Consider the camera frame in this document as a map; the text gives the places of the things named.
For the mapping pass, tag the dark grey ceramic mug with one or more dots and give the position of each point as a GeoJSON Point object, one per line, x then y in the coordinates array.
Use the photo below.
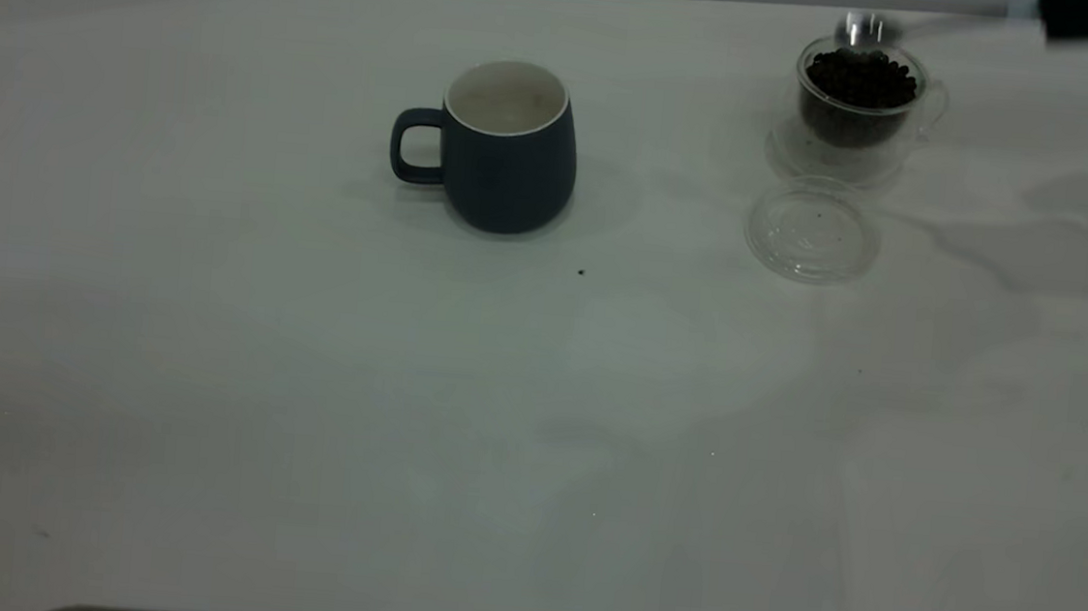
{"type": "Point", "coordinates": [510, 181]}

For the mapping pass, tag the clear round lid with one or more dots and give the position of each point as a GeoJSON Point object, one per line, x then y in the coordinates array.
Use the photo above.
{"type": "Point", "coordinates": [812, 234]}

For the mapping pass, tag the coffee beans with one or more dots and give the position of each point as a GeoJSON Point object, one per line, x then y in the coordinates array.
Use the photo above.
{"type": "Point", "coordinates": [861, 78]}

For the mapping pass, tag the clear glass saucer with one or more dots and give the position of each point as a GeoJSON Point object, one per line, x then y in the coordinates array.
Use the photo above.
{"type": "Point", "coordinates": [788, 160]}

